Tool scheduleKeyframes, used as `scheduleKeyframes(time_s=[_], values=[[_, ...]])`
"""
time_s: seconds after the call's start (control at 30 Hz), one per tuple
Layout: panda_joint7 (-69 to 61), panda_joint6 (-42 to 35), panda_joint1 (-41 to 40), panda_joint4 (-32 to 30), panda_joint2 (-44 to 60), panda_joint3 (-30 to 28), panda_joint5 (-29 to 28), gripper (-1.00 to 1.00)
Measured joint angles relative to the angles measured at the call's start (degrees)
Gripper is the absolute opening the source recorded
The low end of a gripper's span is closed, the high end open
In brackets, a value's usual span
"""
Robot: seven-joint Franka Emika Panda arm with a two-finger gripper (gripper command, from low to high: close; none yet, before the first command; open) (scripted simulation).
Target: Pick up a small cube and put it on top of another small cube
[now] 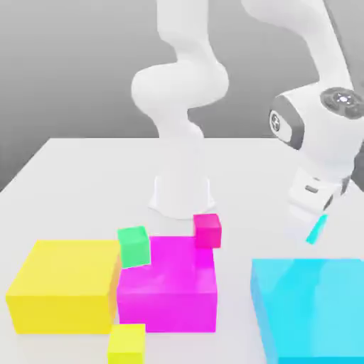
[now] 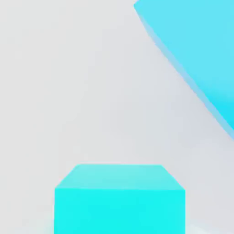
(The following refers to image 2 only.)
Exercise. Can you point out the small cyan cube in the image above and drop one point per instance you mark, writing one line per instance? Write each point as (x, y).
(119, 206)

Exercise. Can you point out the large light blue box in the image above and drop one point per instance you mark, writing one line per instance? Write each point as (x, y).
(197, 45)

